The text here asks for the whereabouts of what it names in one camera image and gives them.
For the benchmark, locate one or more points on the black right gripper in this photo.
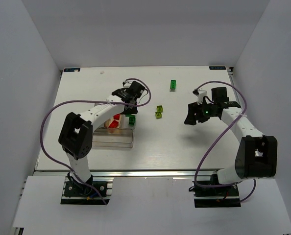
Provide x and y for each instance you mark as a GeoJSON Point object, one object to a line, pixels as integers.
{"type": "Point", "coordinates": [195, 112]}

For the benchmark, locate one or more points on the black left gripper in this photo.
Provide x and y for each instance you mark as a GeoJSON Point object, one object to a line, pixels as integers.
{"type": "Point", "coordinates": [131, 107]}

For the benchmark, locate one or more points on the red lego brick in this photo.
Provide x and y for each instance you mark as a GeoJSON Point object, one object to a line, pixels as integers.
{"type": "Point", "coordinates": [114, 124]}
{"type": "Point", "coordinates": [117, 117]}

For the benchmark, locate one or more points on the lime lego brick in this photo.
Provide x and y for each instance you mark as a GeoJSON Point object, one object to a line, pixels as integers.
{"type": "Point", "coordinates": [159, 108]}
{"type": "Point", "coordinates": [158, 115]}

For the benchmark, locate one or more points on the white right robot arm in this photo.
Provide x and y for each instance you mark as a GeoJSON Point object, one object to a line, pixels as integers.
{"type": "Point", "coordinates": [257, 153]}

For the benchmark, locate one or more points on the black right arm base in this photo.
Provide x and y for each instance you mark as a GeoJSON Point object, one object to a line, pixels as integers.
{"type": "Point", "coordinates": [208, 193]}

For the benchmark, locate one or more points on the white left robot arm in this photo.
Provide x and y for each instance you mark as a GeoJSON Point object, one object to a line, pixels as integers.
{"type": "Point", "coordinates": [76, 135]}

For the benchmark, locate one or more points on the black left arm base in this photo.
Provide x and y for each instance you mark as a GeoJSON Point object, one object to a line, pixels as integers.
{"type": "Point", "coordinates": [76, 193]}

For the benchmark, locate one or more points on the clear long front bin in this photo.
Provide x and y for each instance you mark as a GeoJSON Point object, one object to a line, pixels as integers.
{"type": "Point", "coordinates": [104, 137]}

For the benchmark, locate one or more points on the blue label right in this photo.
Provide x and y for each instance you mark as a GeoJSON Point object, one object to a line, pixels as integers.
{"type": "Point", "coordinates": [217, 67]}

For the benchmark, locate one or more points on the blue label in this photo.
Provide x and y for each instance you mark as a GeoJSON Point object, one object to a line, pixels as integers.
{"type": "Point", "coordinates": [217, 67]}
{"type": "Point", "coordinates": [71, 70]}

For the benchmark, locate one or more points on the blue label left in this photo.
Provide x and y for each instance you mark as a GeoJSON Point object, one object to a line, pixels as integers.
{"type": "Point", "coordinates": [71, 70]}

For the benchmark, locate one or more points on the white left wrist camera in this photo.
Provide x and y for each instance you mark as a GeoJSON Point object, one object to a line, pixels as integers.
{"type": "Point", "coordinates": [126, 84]}

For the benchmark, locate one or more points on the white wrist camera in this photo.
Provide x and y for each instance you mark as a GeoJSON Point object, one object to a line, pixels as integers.
{"type": "Point", "coordinates": [126, 84]}
{"type": "Point", "coordinates": [200, 94]}

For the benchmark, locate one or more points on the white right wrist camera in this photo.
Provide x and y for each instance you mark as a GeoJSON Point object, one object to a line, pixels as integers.
{"type": "Point", "coordinates": [200, 94]}

